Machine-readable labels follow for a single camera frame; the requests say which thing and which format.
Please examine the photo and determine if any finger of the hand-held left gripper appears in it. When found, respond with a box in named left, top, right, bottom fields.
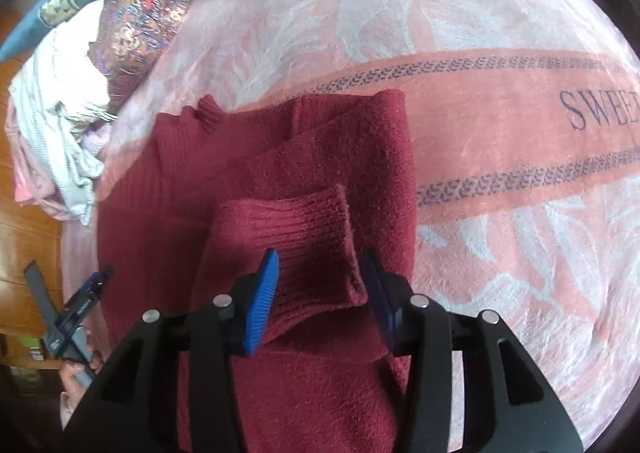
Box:
left=64, top=267, right=115, bottom=320

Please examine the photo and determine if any person's left forearm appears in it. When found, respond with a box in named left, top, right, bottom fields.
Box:
left=59, top=390, right=77, bottom=431

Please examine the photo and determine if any person's left hand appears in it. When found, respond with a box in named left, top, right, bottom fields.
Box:
left=59, top=327, right=107, bottom=406

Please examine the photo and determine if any pale pink garment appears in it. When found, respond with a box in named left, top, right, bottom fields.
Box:
left=5, top=98, right=76, bottom=221

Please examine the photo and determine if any pink patterned blanket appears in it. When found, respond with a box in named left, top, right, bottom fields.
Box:
left=60, top=0, right=640, bottom=449

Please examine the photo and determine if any blue pillow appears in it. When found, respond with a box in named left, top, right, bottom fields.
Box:
left=0, top=0, right=143, bottom=64

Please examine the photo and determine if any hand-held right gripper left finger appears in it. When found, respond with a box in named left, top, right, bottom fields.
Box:
left=60, top=249, right=281, bottom=453

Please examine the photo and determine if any shiny floral patterned pillow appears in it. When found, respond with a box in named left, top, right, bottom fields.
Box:
left=90, top=0, right=193, bottom=116

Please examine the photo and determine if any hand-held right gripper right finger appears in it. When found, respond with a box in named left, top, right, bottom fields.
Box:
left=359, top=248, right=586, bottom=453

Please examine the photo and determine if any white ribbed garment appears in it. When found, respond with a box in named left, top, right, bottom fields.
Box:
left=7, top=0, right=118, bottom=226

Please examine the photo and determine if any dark red knit sweater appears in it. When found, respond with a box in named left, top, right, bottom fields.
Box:
left=95, top=89, right=418, bottom=453

